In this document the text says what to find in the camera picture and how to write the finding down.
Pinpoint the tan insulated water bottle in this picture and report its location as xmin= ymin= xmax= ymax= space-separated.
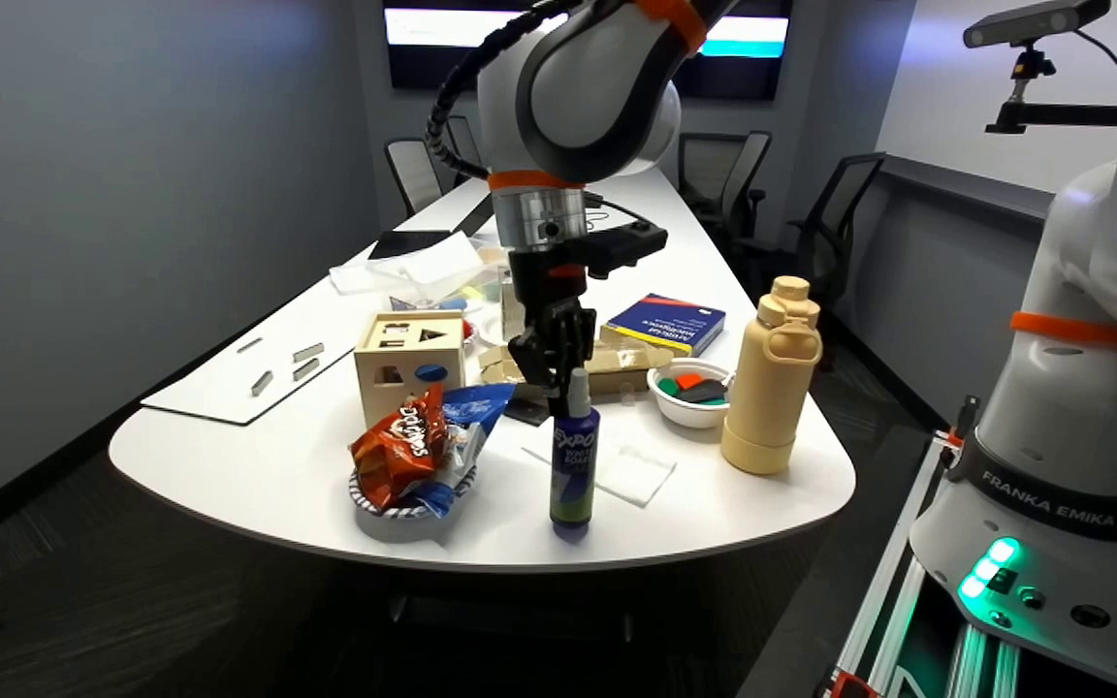
xmin=719 ymin=271 xmax=832 ymax=483

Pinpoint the paper plate with snacks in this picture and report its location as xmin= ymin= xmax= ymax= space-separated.
xmin=346 ymin=466 xmax=475 ymax=546

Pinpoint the blue spray bottle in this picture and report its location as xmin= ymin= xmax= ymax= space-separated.
xmin=547 ymin=365 xmax=606 ymax=546

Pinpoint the clear plastic container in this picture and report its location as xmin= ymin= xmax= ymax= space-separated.
xmin=382 ymin=229 xmax=511 ymax=321

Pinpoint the wooden shape sorter box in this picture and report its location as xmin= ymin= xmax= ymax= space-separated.
xmin=350 ymin=306 xmax=475 ymax=431

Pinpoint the black corrugated cable conduit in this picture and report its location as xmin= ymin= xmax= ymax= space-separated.
xmin=428 ymin=0 xmax=590 ymax=188

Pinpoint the dark laptop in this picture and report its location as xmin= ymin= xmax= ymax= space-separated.
xmin=368 ymin=189 xmax=502 ymax=263

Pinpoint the clear plastic sheet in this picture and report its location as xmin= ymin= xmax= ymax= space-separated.
xmin=518 ymin=435 xmax=682 ymax=511

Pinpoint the aluminium robot stand frame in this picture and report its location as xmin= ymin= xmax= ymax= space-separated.
xmin=828 ymin=396 xmax=982 ymax=698

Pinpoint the blue and yellow book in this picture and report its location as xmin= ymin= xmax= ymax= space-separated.
xmin=600 ymin=290 xmax=732 ymax=361

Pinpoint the black mesh office chair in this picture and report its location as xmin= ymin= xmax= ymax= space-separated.
xmin=790 ymin=149 xmax=893 ymax=309
xmin=677 ymin=125 xmax=778 ymax=244
xmin=382 ymin=132 xmax=453 ymax=222

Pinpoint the red snack bag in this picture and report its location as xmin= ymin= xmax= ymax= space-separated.
xmin=350 ymin=384 xmax=453 ymax=515

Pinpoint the grey camera on stand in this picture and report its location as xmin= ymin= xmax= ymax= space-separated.
xmin=960 ymin=0 xmax=1117 ymax=140

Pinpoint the white paper sheet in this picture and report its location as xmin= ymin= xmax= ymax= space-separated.
xmin=136 ymin=271 xmax=387 ymax=431

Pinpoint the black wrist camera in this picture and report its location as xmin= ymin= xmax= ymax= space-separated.
xmin=568 ymin=219 xmax=677 ymax=285

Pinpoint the white bowl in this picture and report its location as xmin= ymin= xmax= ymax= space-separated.
xmin=644 ymin=359 xmax=737 ymax=435

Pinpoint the blue snack bag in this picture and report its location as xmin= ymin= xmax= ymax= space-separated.
xmin=412 ymin=382 xmax=522 ymax=515

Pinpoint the wall mounted monitor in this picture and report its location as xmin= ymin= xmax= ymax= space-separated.
xmin=382 ymin=0 xmax=794 ymax=107

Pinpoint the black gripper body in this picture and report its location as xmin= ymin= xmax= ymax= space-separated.
xmin=505 ymin=242 xmax=600 ymax=352

